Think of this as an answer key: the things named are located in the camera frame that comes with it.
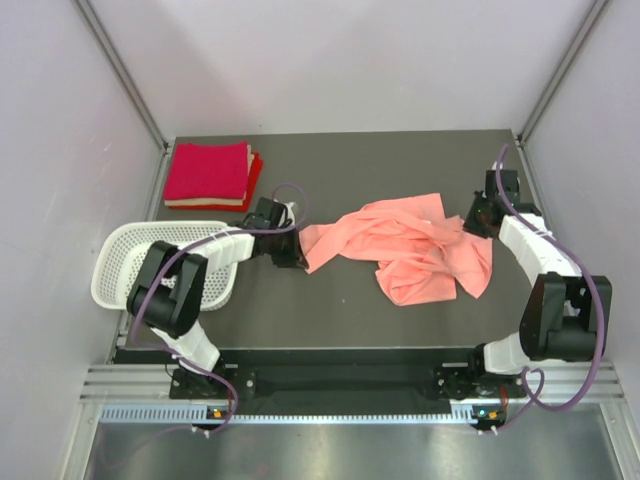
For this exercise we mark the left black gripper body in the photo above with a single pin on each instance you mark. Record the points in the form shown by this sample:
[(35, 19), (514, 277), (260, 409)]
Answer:
[(283, 248)]

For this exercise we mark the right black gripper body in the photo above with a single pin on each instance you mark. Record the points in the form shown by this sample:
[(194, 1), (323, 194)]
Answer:
[(475, 220)]

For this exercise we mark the salmon pink t-shirt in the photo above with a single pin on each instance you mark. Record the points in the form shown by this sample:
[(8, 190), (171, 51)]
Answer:
[(423, 256)]

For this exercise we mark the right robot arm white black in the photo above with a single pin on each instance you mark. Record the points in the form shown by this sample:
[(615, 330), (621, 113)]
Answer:
[(559, 321)]

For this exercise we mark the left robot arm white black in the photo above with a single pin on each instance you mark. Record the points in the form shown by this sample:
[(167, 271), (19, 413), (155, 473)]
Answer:
[(169, 288)]

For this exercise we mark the folded red t-shirt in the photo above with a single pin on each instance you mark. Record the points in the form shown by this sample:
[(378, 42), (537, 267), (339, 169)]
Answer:
[(218, 205)]

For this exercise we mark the folded magenta t-shirt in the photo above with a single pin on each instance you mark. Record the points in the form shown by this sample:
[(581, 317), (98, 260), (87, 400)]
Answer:
[(207, 170)]

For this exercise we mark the white perforated plastic basket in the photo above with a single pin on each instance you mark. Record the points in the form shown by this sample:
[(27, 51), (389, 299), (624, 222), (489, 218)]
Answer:
[(124, 251)]

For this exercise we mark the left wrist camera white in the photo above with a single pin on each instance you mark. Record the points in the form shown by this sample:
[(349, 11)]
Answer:
[(293, 211)]

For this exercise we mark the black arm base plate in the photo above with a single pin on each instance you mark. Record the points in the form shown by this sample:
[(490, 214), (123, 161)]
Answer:
[(469, 360)]

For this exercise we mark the right aluminium frame post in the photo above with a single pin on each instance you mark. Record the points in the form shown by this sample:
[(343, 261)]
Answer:
[(578, 41)]

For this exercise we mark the aluminium frame post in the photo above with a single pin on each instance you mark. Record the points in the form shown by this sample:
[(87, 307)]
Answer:
[(90, 17), (578, 41)]

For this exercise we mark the grey slotted cable duct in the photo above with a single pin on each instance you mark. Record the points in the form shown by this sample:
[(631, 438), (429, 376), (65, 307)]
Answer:
[(204, 414)]

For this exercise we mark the left aluminium frame post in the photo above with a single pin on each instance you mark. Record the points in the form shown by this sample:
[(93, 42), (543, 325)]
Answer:
[(90, 17)]

